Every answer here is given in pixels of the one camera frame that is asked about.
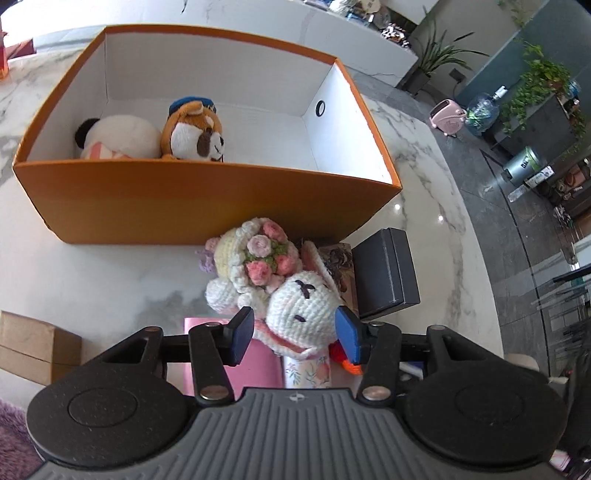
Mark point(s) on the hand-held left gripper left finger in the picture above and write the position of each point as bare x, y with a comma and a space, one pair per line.
240, 336

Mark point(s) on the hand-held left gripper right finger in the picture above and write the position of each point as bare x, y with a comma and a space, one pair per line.
349, 339

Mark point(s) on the pink device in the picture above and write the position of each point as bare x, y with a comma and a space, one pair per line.
261, 374

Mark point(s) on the floral print cup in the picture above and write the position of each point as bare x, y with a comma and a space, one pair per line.
308, 374

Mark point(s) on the white crochet bunny doll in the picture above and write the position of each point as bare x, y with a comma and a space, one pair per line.
300, 309

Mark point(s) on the dark patterned box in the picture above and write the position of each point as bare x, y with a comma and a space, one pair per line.
341, 272

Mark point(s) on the black box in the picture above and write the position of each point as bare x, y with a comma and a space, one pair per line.
385, 272

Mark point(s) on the orange cardboard storage box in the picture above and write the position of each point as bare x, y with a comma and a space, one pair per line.
184, 203

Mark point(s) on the brown tiger plush toy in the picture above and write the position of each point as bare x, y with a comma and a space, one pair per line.
191, 138

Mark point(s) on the brown cardboard box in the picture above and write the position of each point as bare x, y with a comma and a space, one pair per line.
32, 346

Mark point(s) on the glass table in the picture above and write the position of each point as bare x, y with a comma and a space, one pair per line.
565, 290

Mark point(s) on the clear plastic bottle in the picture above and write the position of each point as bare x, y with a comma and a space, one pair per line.
517, 194

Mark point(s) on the panda plush toy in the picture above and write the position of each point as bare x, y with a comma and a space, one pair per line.
127, 136

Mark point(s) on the pink space heater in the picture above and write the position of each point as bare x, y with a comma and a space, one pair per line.
445, 117

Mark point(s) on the silver trash can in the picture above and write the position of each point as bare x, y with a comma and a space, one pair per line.
519, 167

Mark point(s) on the purple shaggy rug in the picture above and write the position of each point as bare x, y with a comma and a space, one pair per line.
14, 434

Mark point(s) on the blue water jug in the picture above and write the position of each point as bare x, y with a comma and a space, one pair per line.
482, 110

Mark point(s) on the grey cabinet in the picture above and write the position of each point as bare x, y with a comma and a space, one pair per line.
545, 124

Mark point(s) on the long-leaf potted plant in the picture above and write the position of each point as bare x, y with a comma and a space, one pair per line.
434, 55

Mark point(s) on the spotted cloth item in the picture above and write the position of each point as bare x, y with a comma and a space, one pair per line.
393, 32

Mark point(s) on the trailing green vine plant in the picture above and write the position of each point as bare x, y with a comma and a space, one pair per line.
540, 87

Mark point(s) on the white counter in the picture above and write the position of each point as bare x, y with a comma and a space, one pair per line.
286, 23

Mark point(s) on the black wall outlet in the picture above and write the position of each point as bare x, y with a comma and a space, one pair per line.
457, 74

